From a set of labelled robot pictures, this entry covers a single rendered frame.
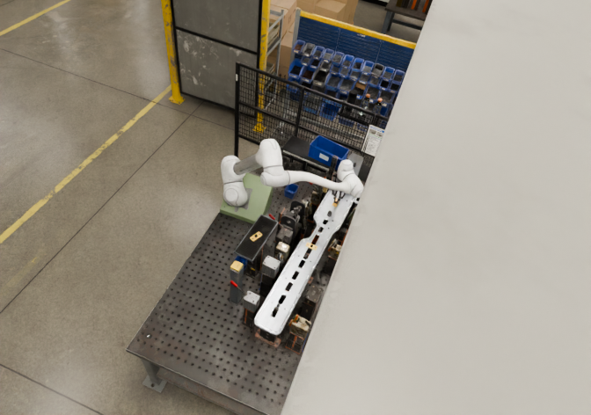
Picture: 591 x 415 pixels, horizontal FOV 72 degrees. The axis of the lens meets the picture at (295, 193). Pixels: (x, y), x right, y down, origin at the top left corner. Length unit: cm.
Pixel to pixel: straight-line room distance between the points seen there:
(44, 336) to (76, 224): 113
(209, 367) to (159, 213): 205
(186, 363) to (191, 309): 37
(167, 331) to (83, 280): 138
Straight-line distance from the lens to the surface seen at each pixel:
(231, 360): 290
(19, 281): 437
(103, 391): 371
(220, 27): 494
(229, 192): 317
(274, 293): 277
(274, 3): 604
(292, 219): 288
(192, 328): 300
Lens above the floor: 343
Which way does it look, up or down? 48 degrees down
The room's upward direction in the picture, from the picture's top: 10 degrees clockwise
